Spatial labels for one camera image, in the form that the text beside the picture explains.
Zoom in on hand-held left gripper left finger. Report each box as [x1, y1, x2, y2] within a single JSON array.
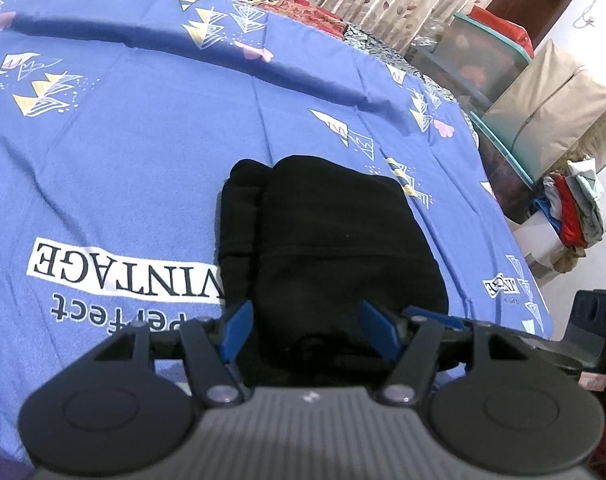
[[94, 301, 256, 407]]

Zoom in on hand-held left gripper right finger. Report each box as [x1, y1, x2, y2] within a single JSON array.
[[359, 299, 529, 407]]

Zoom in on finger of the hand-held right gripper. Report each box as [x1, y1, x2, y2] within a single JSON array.
[[402, 305, 584, 375]]

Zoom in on black pants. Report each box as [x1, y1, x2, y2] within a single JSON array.
[[214, 155, 451, 388]]

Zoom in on pile of colourful clothes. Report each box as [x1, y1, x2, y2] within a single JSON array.
[[530, 157, 606, 275]]

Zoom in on blue printed bedsheet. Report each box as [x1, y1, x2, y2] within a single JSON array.
[[0, 0, 555, 467]]

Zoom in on beige fabric storage bag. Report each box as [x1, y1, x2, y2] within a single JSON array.
[[482, 39, 606, 183]]

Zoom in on clear storage box teal lid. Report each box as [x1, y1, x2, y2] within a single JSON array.
[[412, 12, 534, 112]]

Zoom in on red cloth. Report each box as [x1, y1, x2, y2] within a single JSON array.
[[467, 4, 535, 59]]

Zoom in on patchwork patterned quilt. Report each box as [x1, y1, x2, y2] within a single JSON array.
[[0, 0, 480, 147]]

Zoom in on white wall cable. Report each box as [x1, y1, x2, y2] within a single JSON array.
[[572, 0, 606, 30]]

